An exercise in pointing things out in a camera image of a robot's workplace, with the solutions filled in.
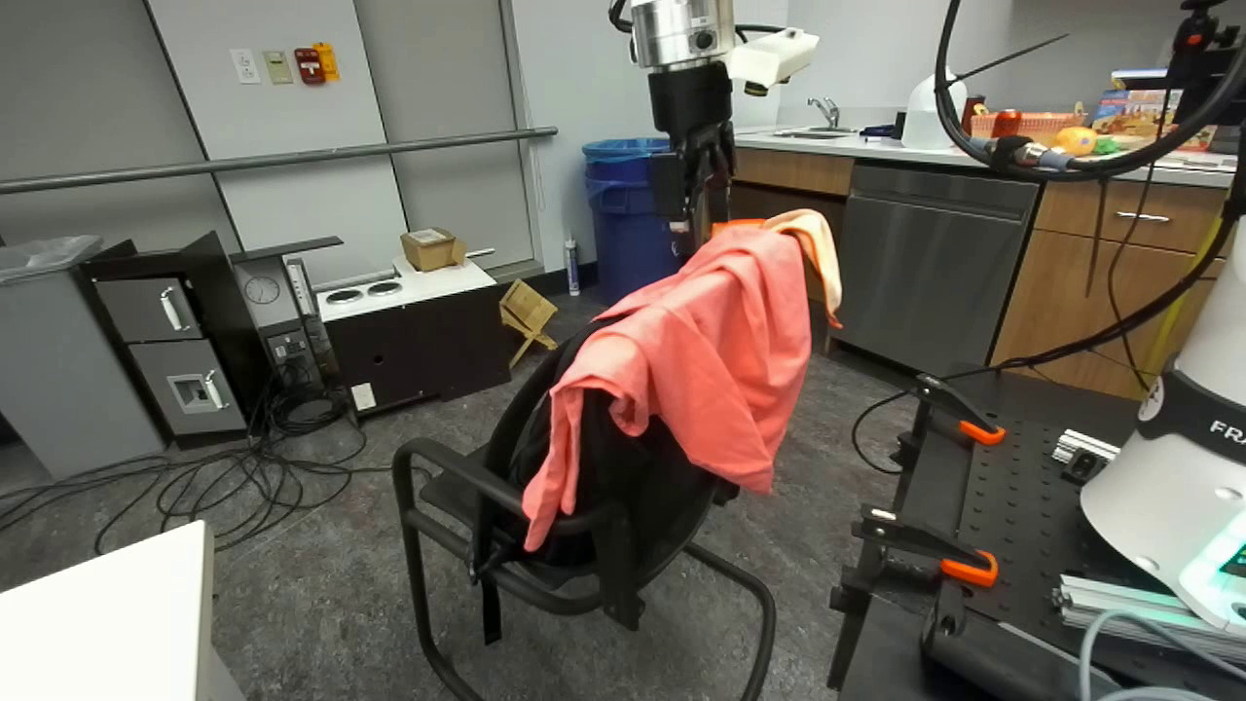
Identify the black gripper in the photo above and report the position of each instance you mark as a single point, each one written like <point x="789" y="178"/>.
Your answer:
<point x="692" y="101"/>

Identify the cream orange towel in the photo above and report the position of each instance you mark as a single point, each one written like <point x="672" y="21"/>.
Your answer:
<point x="819" y="260"/>

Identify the salmon pink shirt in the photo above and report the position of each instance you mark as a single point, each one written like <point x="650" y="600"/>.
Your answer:
<point x="715" y="351"/>

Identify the black mesh office chair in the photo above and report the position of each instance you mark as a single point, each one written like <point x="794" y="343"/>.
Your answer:
<point x="637" y="521"/>

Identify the blue trash bin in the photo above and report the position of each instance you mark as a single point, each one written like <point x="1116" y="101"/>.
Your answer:
<point x="623" y="221"/>

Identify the chrome sink faucet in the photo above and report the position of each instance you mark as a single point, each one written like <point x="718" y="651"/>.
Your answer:
<point x="828" y="115"/>

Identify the white plastic jug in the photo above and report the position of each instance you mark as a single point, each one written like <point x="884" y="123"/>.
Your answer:
<point x="923" y="123"/>

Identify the stainless steel dishwasher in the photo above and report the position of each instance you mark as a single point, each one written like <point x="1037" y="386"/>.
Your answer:
<point x="927" y="260"/>

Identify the small cardboard box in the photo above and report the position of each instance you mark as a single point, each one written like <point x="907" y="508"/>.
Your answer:
<point x="428" y="252"/>

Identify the brown bottle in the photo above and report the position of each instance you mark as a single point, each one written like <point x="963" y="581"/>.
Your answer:
<point x="975" y="119"/>

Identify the red bottle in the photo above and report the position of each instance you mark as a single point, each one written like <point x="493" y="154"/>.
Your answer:
<point x="1005" y="123"/>

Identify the black toy stove white top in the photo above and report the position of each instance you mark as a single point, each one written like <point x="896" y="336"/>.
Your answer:
<point x="415" y="351"/>

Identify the orange plastic container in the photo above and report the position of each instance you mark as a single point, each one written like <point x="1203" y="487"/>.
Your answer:
<point x="1044" y="125"/>

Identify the yellow toy fruit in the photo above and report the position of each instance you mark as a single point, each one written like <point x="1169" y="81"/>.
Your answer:
<point x="1076" y="138"/>

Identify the wooden counter cabinet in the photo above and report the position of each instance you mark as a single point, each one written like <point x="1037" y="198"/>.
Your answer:
<point x="1076" y="286"/>

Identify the red yellow fire alarm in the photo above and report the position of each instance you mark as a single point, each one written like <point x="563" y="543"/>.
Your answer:
<point x="318" y="63"/>

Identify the colourful printed box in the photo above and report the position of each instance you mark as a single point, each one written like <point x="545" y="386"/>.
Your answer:
<point x="1141" y="112"/>

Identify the black perforated breadboard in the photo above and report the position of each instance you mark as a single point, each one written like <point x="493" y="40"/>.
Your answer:
<point x="1024" y="508"/>

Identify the black drawer cabinet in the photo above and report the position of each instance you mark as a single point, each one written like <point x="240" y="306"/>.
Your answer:
<point x="169" y="351"/>

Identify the grey bin cabinet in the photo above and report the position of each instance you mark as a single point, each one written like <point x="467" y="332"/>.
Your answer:
<point x="62" y="377"/>

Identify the white table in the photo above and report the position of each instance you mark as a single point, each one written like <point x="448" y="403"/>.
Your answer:
<point x="104" y="625"/>

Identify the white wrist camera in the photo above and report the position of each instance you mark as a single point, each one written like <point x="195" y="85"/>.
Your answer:
<point x="777" y="60"/>

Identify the beige wall plate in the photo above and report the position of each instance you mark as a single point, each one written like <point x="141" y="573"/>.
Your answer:
<point x="278" y="68"/>

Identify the grey wall rail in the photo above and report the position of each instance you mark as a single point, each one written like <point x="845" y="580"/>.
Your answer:
<point x="257" y="162"/>

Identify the white wall switch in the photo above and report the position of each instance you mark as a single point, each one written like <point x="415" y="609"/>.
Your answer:
<point x="247" y="68"/>

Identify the silver metal bracket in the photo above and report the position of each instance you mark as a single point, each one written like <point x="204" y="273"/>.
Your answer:
<point x="1082" y="454"/>

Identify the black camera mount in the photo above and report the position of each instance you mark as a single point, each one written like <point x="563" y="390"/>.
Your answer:
<point x="1210" y="51"/>

